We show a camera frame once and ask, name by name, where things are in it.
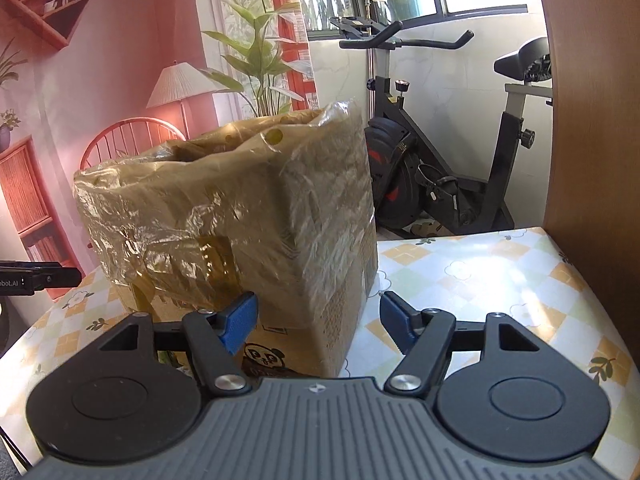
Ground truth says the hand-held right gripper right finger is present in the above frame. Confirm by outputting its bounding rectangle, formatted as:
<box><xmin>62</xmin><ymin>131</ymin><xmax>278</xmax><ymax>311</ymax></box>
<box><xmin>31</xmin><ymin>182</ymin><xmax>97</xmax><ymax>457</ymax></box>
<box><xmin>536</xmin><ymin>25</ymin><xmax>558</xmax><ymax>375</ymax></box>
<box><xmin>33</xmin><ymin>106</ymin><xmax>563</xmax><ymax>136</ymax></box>
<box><xmin>378</xmin><ymin>290</ymin><xmax>544</xmax><ymax>397</ymax></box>

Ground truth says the black exercise bike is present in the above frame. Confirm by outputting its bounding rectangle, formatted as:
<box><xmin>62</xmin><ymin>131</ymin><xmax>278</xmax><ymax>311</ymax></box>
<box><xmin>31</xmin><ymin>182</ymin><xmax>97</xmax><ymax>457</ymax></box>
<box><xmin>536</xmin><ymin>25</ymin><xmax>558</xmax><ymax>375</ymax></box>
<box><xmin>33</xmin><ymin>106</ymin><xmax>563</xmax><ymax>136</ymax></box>
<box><xmin>328</xmin><ymin>16</ymin><xmax>554</xmax><ymax>239</ymax></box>

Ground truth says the clear plastic bag liner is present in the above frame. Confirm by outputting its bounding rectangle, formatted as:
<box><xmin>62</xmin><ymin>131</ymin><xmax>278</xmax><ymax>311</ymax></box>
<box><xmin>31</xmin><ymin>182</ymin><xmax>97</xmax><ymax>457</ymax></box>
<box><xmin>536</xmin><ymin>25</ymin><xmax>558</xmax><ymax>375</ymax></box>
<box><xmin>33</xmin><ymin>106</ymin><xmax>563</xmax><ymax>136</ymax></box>
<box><xmin>74</xmin><ymin>100</ymin><xmax>380</xmax><ymax>343</ymax></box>

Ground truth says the checked flower tablecloth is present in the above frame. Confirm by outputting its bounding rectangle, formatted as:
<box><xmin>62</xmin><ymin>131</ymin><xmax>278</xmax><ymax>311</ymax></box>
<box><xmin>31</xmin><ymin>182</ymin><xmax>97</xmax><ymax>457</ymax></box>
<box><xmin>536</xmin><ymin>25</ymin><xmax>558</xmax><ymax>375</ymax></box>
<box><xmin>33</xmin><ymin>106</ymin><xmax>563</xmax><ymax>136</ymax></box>
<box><xmin>0</xmin><ymin>226</ymin><xmax>640</xmax><ymax>480</ymax></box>

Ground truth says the brown wooden panel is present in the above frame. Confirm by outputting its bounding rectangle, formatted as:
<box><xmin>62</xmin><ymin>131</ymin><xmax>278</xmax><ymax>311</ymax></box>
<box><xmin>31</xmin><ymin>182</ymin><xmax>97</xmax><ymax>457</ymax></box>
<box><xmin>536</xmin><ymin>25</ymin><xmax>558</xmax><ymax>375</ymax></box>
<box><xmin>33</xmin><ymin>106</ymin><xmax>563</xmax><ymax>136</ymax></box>
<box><xmin>531</xmin><ymin>0</ymin><xmax>640</xmax><ymax>387</ymax></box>

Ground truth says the brown cardboard box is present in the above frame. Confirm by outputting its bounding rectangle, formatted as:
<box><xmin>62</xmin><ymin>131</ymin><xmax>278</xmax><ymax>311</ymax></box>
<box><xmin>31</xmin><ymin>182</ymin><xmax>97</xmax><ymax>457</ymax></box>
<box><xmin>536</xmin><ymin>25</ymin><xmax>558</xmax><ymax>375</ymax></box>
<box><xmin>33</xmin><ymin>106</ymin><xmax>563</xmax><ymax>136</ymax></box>
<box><xmin>74</xmin><ymin>100</ymin><xmax>380</xmax><ymax>379</ymax></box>

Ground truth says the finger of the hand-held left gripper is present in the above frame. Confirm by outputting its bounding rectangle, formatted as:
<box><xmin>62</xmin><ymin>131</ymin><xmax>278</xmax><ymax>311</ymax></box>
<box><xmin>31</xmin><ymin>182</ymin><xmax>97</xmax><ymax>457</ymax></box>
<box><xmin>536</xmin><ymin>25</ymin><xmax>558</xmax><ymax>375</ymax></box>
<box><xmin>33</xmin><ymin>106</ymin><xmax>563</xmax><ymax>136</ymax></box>
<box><xmin>33</xmin><ymin>266</ymin><xmax>83</xmax><ymax>290</ymax></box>

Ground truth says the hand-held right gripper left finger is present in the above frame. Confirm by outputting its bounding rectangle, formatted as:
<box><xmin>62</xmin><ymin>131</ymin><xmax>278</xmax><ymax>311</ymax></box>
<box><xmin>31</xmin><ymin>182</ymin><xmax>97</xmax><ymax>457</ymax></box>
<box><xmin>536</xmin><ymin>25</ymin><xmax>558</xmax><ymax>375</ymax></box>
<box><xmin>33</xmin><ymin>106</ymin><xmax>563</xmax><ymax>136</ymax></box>
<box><xmin>96</xmin><ymin>290</ymin><xmax>261</xmax><ymax>399</ymax></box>

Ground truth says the printed wall poster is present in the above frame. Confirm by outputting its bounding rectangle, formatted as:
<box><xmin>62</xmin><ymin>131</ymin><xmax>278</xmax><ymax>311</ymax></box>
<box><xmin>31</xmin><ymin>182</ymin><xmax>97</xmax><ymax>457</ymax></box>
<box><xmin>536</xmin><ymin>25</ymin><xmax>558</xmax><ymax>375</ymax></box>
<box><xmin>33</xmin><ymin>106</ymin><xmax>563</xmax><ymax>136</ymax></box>
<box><xmin>0</xmin><ymin>0</ymin><xmax>321</xmax><ymax>307</ymax></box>

